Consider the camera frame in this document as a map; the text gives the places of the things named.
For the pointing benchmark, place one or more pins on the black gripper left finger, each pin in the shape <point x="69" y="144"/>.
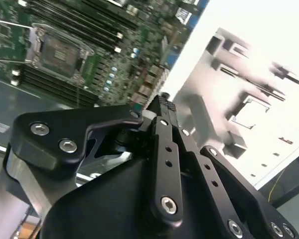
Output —
<point x="52" y="134"/>

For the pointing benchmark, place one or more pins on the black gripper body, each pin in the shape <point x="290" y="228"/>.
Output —
<point x="102" y="199"/>

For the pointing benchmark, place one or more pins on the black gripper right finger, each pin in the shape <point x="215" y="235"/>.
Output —
<point x="210" y="174"/>

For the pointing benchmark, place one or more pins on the metal socket cover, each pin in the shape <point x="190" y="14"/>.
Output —
<point x="35" y="44"/>

